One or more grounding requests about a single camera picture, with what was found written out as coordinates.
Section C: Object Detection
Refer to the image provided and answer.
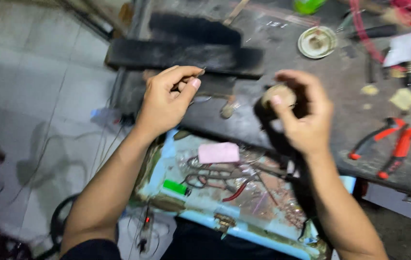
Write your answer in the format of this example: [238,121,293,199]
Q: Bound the round metal tin lid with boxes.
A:
[297,26,338,60]

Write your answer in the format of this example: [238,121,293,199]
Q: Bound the pink rectangular block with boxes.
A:
[198,142,241,164]

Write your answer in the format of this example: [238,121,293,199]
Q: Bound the long black flat bar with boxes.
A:
[105,36,265,81]

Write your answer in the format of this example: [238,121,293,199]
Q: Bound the white paper sheet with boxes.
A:
[383,30,411,68]

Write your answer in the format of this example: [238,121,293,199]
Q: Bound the light blue tray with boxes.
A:
[129,129,357,260]

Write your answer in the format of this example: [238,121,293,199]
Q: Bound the clear plastic bottle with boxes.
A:
[89,107,124,128]

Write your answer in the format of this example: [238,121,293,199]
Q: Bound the person's left hand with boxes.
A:
[134,65,205,140]

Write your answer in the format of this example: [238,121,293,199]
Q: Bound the black fabric strap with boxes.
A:
[253,97,323,239]

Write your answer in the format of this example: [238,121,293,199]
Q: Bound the black fuzzy pad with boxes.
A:
[149,13,243,47]

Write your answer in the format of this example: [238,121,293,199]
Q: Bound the black cable loop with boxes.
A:
[49,193,83,255]

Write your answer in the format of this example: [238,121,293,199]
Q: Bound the red cable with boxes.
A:
[349,0,411,72]

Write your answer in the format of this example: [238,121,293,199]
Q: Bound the green lighter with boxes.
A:
[162,179,192,197]

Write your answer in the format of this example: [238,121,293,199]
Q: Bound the wooden stick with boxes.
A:
[222,0,250,26]

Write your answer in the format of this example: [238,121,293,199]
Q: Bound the red and black pliers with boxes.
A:
[348,117,411,180]

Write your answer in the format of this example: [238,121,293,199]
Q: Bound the green plastic bottle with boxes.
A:
[293,0,328,15]

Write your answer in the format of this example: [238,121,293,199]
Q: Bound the person's right hand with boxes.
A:
[269,70,334,156]

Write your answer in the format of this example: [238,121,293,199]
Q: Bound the small clear bulb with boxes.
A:
[219,101,241,120]

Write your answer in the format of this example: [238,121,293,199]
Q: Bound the small red-handled cutter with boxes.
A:
[222,180,250,203]

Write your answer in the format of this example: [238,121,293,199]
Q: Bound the black tool handle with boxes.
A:
[349,24,398,40]

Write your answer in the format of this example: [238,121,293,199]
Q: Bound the beige thread spool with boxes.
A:
[261,84,297,110]

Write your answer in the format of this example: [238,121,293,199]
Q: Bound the metal scissors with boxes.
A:
[182,155,251,193]

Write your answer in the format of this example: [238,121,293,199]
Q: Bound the yellow paper square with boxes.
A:
[389,87,411,111]

